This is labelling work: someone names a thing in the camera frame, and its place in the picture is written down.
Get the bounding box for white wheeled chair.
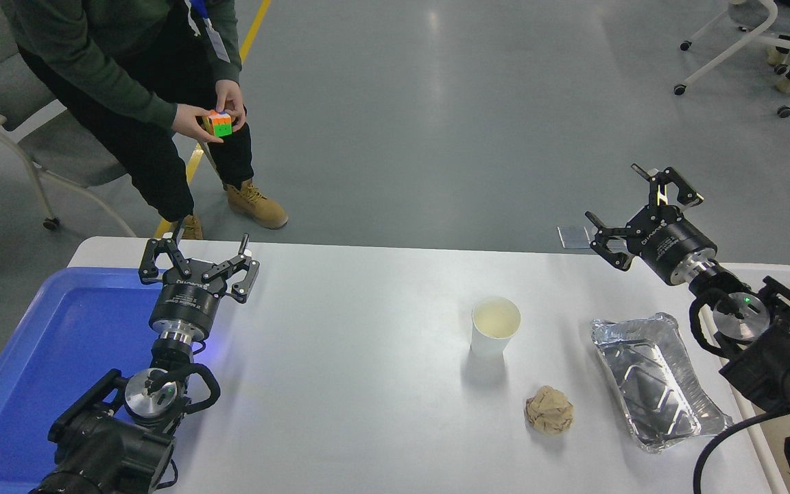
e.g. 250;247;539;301
673;0;790;119

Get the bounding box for person's left tan boot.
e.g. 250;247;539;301
225;180;289;230

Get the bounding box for white paper cup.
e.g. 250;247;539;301
471;296;522;357

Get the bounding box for person's tan boot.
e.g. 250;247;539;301
172;214;204;241
225;180;289;230

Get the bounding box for large pale bin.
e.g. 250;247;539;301
693;263;790;494

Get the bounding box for crumpled tan paper ball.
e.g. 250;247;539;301
524;385;575;436

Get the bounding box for blue lanyard with badge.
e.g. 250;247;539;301
188;0;232;64

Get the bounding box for person's right tan boot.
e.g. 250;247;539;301
172;214;204;241

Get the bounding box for blue plastic tray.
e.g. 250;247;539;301
0;266;169;494

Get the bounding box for colourful puzzle cube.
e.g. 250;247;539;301
203;110;233;137

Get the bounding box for person's left hand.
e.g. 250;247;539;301
215;79;247;132

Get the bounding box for person's right hand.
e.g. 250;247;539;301
172;104;225;144

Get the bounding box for silver foil tray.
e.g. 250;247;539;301
590;313;735;454

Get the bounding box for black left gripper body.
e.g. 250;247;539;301
149;272;224;341

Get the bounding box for clear floor plate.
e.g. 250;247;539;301
558;226;593;250

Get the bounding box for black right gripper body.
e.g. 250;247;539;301
625;204;719;285

